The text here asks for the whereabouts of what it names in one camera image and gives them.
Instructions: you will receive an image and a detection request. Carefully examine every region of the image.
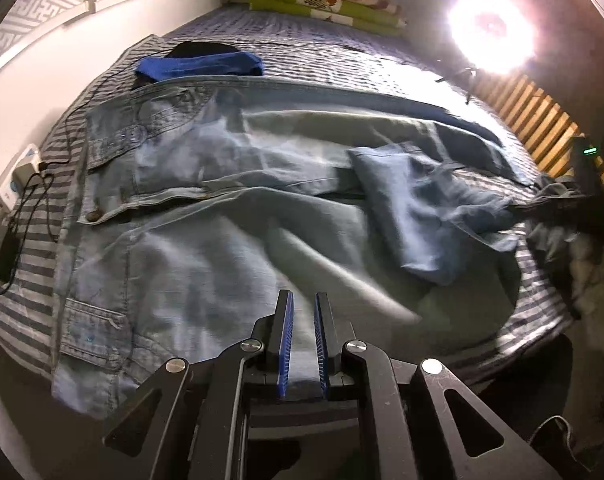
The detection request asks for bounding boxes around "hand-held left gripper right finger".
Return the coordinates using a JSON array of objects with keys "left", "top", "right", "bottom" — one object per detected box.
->
[{"left": 314, "top": 291, "right": 562, "bottom": 480}]

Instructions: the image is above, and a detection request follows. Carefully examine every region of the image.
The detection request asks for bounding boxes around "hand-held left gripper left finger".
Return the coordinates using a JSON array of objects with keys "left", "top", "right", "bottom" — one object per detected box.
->
[{"left": 102, "top": 289, "right": 297, "bottom": 480}]

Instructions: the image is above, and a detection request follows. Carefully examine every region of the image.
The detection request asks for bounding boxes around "blue denim shirt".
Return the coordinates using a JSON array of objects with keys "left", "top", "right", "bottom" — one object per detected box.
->
[{"left": 52, "top": 77, "right": 547, "bottom": 421}]

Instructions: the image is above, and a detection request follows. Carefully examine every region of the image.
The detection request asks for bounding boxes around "blue garment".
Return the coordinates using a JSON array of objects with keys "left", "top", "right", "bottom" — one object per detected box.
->
[{"left": 134, "top": 51, "right": 265, "bottom": 83}]

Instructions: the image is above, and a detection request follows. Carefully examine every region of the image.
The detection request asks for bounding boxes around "wooden slat railing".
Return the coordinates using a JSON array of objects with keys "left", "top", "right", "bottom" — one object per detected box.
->
[{"left": 469, "top": 72, "right": 604, "bottom": 201}]

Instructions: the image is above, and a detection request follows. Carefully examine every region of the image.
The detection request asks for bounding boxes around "black tripod stand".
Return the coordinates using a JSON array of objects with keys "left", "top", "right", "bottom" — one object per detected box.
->
[{"left": 434, "top": 65, "right": 480, "bottom": 106}]

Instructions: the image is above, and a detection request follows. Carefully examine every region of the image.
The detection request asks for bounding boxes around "black power adapter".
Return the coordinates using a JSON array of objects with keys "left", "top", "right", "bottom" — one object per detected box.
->
[{"left": 0, "top": 232, "right": 20, "bottom": 281}]

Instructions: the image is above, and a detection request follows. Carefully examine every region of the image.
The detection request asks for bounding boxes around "black folded cloth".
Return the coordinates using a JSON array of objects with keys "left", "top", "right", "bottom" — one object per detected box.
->
[{"left": 132, "top": 41, "right": 243, "bottom": 91}]

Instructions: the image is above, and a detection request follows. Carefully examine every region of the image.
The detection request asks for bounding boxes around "white charger plug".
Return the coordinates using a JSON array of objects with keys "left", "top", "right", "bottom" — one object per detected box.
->
[{"left": 12, "top": 162, "right": 45, "bottom": 191}]

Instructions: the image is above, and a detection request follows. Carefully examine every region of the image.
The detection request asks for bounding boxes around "blue white striped quilt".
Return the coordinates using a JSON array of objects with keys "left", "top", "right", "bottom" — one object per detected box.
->
[{"left": 0, "top": 7, "right": 577, "bottom": 396}]

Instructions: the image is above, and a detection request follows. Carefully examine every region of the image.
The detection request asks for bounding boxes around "ring light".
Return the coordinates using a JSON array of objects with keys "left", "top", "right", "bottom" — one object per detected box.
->
[{"left": 447, "top": 0, "right": 536, "bottom": 76}]

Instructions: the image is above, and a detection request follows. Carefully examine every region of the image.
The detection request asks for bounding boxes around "black adapter cable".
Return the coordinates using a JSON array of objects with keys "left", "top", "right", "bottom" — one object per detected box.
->
[{"left": 0, "top": 170, "right": 53, "bottom": 296}]

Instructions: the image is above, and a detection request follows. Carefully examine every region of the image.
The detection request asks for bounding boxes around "white wall socket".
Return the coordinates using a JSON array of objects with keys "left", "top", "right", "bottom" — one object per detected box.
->
[{"left": 0, "top": 142, "right": 45, "bottom": 211}]

